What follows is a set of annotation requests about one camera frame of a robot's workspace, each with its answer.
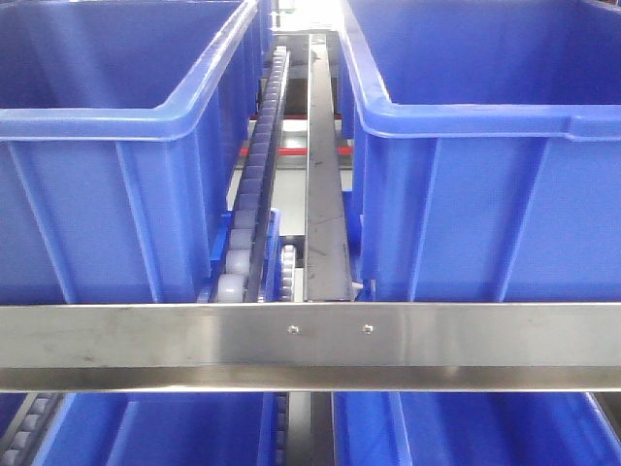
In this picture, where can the white roller conveyor track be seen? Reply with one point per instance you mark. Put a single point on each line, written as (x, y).
(247, 269)

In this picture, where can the large blue bin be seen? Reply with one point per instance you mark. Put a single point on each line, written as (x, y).
(486, 148)
(121, 124)

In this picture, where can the steel divider rail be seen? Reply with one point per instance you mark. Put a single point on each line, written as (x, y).
(327, 274)

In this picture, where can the steel shelf front rail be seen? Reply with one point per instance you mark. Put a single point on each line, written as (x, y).
(312, 346)

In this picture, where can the blue bin below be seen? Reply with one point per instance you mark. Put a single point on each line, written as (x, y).
(163, 429)
(469, 428)

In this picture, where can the large blue bin left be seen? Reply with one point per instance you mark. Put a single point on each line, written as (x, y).
(121, 124)

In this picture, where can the blue bin below right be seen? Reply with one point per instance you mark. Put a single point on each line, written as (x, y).
(469, 428)

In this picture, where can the large blue bin right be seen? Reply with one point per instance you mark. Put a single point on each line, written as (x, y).
(486, 148)

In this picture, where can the blue bin below left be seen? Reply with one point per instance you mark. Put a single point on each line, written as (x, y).
(163, 429)

